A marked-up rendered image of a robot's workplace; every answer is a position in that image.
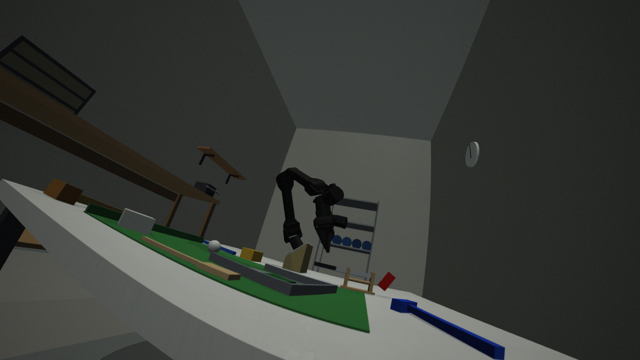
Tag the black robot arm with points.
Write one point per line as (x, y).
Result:
(328, 196)

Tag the green flat mat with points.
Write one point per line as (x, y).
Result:
(346, 308)

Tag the tan wooden stick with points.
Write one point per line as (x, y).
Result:
(205, 266)

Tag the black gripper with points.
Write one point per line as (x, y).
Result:
(323, 225)

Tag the dark blue flat bar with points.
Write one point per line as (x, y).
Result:
(223, 248)

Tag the grey ball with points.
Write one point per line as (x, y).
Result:
(214, 246)

